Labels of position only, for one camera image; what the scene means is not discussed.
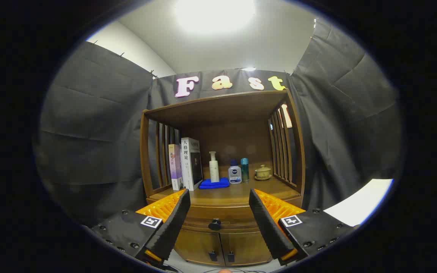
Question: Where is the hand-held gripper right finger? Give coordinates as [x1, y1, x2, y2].
[248, 188, 359, 266]

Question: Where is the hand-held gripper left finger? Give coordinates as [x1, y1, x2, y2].
[90, 188, 191, 266]

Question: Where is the brown wooden drawer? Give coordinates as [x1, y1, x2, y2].
[177, 205, 270, 232]

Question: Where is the wooden cabinet door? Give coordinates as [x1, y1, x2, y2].
[174, 229, 225, 266]
[220, 231, 273, 266]

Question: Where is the brown wooden countertop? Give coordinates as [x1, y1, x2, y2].
[148, 176, 302, 207]

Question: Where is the brown wooden cabinet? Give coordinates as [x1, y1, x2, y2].
[140, 89, 306, 267]

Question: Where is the yellow lidded teacup with saucer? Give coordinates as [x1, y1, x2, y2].
[255, 165, 272, 181]

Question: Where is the blue folded cloth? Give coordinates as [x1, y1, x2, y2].
[199, 177, 230, 190]

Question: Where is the purple book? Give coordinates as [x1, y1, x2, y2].
[168, 144, 184, 191]

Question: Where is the white bottle dark blue pump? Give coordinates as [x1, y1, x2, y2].
[228, 160, 242, 185]

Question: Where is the white book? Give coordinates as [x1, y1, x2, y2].
[181, 137, 204, 191]

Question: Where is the white grey appliance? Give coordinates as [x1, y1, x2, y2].
[323, 178, 393, 227]

